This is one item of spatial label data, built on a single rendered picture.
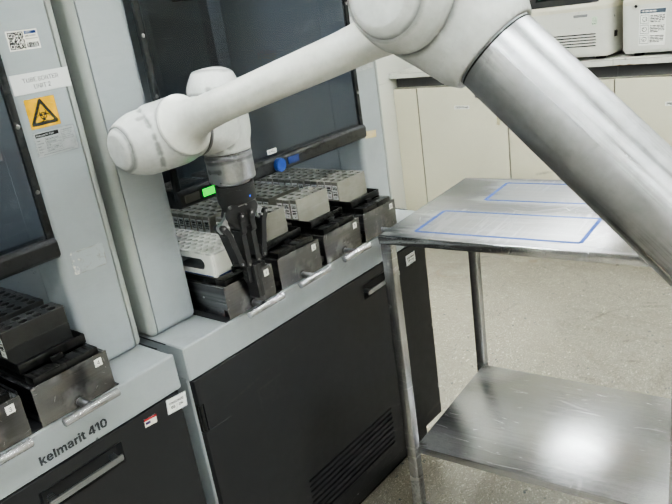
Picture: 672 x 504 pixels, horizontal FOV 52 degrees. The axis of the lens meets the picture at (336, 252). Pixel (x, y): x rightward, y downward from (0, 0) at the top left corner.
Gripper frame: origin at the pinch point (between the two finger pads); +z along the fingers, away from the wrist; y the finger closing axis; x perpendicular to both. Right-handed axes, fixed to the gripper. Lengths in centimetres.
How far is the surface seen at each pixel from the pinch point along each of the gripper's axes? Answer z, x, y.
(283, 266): 1.2, -1.5, -9.9
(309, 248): 0.3, -1.4, -18.7
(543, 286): 80, -20, -180
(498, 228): -1, 36, -35
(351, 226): 0.5, -1.4, -34.1
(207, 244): -6.8, -11.0, 0.9
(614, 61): -9, -3, -227
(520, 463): 53, 38, -32
